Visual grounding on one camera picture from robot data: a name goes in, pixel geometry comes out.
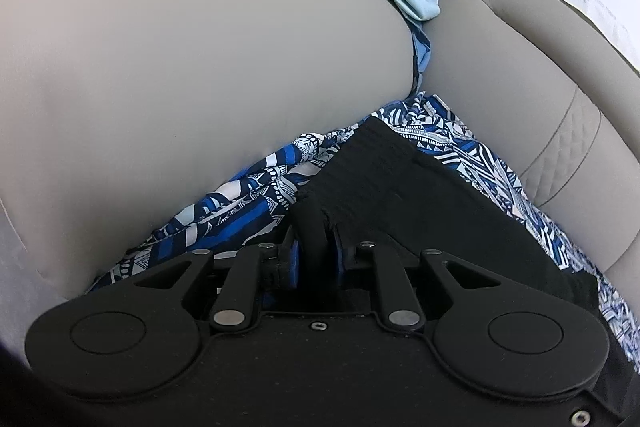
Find black pants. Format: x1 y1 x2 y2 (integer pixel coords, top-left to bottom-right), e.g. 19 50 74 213
291 117 640 408

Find blue white patterned blanket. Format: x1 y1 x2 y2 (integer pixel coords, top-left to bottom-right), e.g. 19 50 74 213
85 24 640 375

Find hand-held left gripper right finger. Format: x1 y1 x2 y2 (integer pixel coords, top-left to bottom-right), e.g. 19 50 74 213
332 239 507 329

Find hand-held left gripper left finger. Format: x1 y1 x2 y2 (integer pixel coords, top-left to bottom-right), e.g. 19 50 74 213
120 238 302 333

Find beige sofa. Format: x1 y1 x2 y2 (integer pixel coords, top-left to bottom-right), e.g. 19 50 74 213
0 0 640 308

